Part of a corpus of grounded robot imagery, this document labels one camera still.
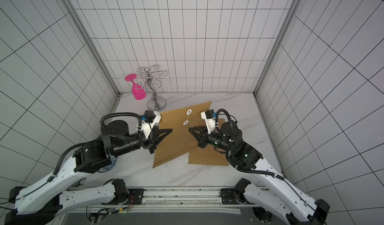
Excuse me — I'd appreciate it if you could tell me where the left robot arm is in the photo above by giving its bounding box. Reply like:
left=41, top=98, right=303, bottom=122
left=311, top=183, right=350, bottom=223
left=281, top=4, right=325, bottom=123
left=5, top=120, right=173, bottom=225

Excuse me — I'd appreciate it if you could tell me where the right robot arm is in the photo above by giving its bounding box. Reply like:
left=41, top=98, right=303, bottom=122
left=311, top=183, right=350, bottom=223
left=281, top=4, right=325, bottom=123
left=189, top=122, right=330, bottom=225

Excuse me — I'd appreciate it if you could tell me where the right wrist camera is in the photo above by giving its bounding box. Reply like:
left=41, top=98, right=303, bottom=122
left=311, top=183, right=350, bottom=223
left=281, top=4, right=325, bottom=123
left=201, top=110, right=217, bottom=135

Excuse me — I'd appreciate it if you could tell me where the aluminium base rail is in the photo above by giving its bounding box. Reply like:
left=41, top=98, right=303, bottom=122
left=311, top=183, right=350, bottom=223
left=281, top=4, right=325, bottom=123
left=59, top=185, right=301, bottom=209

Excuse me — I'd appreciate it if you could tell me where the blue white patterned bowl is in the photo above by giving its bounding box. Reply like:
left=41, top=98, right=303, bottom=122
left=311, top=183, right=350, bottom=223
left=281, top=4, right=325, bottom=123
left=97, top=157, right=117, bottom=173

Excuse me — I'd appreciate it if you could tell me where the chrome glass rack stand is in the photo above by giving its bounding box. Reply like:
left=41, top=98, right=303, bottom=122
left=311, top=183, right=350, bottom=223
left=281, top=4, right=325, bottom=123
left=137, top=64, right=169, bottom=112

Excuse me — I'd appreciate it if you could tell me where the pink wine glass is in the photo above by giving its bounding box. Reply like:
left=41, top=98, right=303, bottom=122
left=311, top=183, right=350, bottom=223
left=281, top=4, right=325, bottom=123
left=125, top=74, right=147, bottom=101

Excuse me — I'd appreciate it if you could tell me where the brown file bag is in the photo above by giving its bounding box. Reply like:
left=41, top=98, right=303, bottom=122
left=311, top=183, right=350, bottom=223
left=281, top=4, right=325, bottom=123
left=188, top=133, right=229, bottom=166
left=153, top=101, right=212, bottom=168

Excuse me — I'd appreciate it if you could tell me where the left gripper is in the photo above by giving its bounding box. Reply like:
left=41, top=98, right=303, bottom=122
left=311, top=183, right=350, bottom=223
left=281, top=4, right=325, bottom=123
left=113, top=126, right=173, bottom=157

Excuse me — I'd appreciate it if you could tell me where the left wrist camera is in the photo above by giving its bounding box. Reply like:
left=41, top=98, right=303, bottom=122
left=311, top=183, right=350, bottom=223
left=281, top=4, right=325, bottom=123
left=141, top=110, right=161, bottom=139

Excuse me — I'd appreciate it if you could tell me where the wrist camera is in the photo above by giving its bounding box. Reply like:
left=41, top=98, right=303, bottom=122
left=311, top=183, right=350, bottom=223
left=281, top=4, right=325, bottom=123
left=201, top=110, right=217, bottom=135
left=141, top=110, right=161, bottom=139

